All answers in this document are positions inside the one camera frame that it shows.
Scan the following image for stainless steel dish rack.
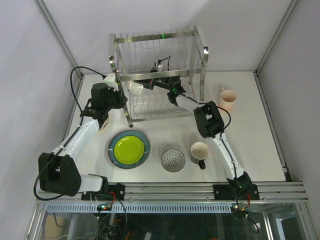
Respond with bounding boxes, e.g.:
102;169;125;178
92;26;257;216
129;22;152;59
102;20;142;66
109;26;209;127

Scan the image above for teal patterned white bowl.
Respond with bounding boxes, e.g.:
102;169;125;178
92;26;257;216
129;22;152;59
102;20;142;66
126;81;144;96

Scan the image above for black mug cream inside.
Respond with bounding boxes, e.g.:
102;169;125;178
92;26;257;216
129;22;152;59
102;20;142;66
190;142;210;170

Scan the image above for dark blue patterned bowl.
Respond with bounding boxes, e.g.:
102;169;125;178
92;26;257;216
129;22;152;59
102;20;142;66
160;148;186;173

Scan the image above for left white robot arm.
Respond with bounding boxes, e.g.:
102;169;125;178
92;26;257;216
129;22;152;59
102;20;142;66
34;81;128;198

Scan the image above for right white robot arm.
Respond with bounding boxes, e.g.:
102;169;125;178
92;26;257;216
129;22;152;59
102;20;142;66
128;76;257;200

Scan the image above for cream plate with floral print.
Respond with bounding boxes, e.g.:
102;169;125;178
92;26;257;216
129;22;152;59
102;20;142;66
99;119;109;131

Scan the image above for blue glazed ceramic plate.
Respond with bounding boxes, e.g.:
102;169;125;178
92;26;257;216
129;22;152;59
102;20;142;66
106;129;151;170

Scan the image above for lime green plate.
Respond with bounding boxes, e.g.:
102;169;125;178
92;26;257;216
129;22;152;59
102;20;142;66
114;135;145;165

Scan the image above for pink ceramic mug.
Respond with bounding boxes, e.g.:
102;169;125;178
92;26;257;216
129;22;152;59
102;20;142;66
218;87;237;111

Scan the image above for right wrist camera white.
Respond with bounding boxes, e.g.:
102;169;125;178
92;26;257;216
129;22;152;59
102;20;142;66
155;62;164;72

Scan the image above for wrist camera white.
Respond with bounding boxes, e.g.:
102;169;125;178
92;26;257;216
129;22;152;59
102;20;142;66
103;73;118;88
155;62;164;72

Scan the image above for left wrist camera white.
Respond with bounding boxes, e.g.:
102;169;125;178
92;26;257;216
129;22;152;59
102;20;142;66
103;73;118;88

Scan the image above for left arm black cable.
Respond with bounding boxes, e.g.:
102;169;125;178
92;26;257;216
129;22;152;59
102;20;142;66
69;66;107;113

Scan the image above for perforated cable tray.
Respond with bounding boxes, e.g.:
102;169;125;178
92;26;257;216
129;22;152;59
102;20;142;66
45;202;232;214

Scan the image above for aluminium frame post left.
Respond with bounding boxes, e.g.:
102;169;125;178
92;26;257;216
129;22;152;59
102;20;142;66
34;0;78;68

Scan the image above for aluminium frame post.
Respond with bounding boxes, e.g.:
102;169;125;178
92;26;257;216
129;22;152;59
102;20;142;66
254;0;301;76
34;0;78;68

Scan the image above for aluminium frame post right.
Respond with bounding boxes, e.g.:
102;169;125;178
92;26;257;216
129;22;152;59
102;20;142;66
254;0;301;76

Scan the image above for aluminium front rail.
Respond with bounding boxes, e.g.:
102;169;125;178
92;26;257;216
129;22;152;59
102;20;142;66
36;181;310;204

